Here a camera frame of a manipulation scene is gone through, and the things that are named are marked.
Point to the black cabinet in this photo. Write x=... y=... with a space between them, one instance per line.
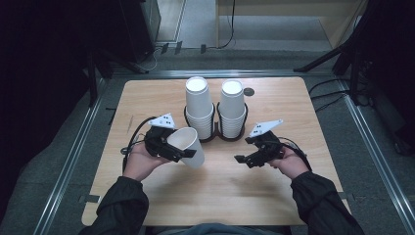
x=140 y=26

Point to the light wooden furniture panel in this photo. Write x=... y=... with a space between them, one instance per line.
x=336 y=23

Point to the black stand pole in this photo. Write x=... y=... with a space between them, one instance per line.
x=92 y=78

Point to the dark round table grommet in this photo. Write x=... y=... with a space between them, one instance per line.
x=249 y=91

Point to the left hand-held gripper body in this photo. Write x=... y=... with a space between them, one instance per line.
x=158 y=140

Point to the white disposable paper cup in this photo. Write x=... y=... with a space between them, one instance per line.
x=189 y=143

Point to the black tripod stand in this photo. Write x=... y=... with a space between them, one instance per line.
x=345 y=52

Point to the person's right hand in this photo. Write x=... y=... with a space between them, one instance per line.
x=290 y=163

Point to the dark wooden cup holder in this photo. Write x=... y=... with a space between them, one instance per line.
x=216 y=135

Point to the metal floor rail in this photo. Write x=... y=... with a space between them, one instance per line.
x=68 y=163
x=378 y=150

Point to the dark floor tape strip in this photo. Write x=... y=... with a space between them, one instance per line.
x=164 y=48
x=178 y=47
x=203 y=49

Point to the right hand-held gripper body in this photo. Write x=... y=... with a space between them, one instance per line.
x=266 y=143

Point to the person's left hand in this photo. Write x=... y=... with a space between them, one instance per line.
x=142 y=163

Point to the stack of white cups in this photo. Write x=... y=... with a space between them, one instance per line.
x=199 y=104
x=232 y=107

